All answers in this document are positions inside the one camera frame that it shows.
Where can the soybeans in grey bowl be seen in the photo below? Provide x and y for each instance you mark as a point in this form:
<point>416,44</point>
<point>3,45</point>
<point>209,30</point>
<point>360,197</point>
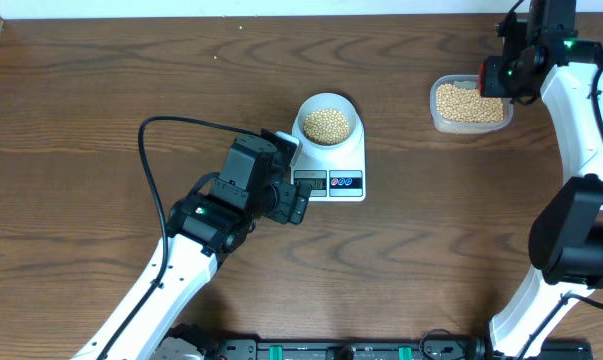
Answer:
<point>327,127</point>

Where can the clear plastic container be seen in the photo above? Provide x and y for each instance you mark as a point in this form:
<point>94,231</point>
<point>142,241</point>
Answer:
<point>468,82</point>

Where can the red plastic measuring scoop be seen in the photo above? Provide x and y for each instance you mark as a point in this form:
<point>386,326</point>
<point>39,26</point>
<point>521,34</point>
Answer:
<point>481,83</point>

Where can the pile of soybeans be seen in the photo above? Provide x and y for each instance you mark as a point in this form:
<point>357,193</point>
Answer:
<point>466,105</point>

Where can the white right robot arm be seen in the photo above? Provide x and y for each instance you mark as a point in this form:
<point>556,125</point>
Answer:
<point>565,243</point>

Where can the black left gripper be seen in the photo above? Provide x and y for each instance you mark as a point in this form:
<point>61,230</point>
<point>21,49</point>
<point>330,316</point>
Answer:
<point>290,201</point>

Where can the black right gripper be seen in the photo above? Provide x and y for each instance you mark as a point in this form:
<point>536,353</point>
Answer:
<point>492,85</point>

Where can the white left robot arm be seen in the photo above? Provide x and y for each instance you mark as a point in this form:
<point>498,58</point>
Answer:
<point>203,228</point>

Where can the white digital kitchen scale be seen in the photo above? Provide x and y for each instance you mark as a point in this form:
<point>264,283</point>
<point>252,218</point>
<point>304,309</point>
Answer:
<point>335,173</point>

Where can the grey plastic bowl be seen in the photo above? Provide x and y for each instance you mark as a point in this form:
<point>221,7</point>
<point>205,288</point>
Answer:
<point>327,100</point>

